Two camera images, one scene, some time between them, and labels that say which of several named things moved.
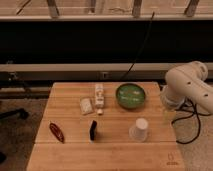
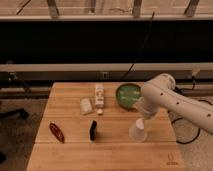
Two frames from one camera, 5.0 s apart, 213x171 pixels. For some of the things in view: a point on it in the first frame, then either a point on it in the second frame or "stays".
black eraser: x=92 y=130 stays
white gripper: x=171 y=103 → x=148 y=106
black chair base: x=19 y=112 stays
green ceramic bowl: x=130 y=95 stays
